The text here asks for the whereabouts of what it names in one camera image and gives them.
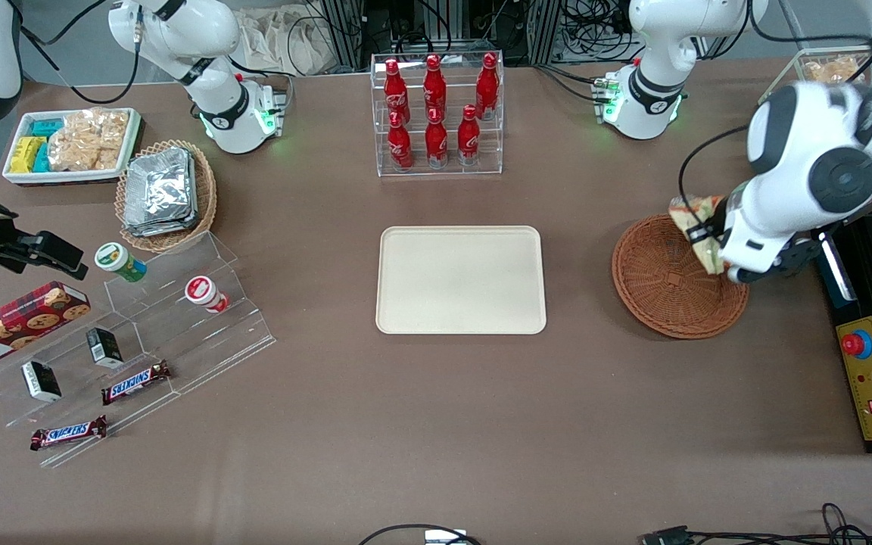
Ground triangle sandwich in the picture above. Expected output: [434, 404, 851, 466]
[668, 195, 729, 276]

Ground brown round wicker basket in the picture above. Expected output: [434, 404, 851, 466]
[612, 214, 750, 340]

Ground white rectangular snack tray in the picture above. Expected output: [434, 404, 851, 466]
[2, 107, 142, 185]

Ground tan oval wicker basket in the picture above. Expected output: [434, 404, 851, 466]
[114, 139, 218, 254]

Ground beige plastic tray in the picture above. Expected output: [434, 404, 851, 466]
[375, 226, 547, 335]

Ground green lidded cup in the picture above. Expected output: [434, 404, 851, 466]
[94, 241, 148, 284]

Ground red tartan cookie box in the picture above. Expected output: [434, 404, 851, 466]
[0, 280, 92, 374]

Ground yellow snack pack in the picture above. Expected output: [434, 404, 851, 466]
[9, 136, 48, 174]

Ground small black box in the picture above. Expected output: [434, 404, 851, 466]
[20, 360, 63, 403]
[86, 326, 125, 369]

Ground clear bag of crackers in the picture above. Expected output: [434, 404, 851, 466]
[47, 107, 129, 173]

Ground silver foil packs stack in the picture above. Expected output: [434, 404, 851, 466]
[123, 147, 199, 238]

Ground black machine housing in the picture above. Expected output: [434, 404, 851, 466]
[810, 210, 872, 456]

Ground brown snickers bar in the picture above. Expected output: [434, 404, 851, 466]
[100, 360, 173, 406]
[30, 415, 108, 453]

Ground red lidded cup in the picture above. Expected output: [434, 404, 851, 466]
[184, 276, 229, 314]

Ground clear acrylic stepped stand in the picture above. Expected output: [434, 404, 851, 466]
[0, 230, 277, 469]

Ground bag of fried snacks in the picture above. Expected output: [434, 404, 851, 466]
[804, 58, 867, 86]

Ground clear acrylic bottle rack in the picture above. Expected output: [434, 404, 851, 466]
[370, 51, 505, 178]

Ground red cola bottle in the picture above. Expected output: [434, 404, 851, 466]
[457, 104, 481, 167]
[384, 58, 410, 126]
[476, 52, 500, 121]
[388, 111, 413, 171]
[425, 107, 449, 169]
[423, 54, 447, 122]

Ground crumpled white plastic bags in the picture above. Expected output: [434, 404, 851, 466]
[235, 5, 339, 77]

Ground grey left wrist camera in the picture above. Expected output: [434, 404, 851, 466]
[727, 235, 824, 285]

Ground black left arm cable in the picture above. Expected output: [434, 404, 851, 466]
[677, 0, 872, 229]

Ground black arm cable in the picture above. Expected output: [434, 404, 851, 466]
[677, 0, 872, 229]
[18, 0, 142, 106]

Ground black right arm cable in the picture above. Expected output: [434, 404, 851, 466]
[18, 0, 142, 106]

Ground wire mesh basket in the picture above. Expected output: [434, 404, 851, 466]
[757, 46, 872, 224]

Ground tangled black background cables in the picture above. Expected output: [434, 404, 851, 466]
[557, 0, 637, 103]

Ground aluminium frame profile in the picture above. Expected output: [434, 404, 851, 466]
[526, 0, 562, 66]
[318, 0, 366, 73]

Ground black cable with white plug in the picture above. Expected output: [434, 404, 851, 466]
[357, 524, 483, 545]

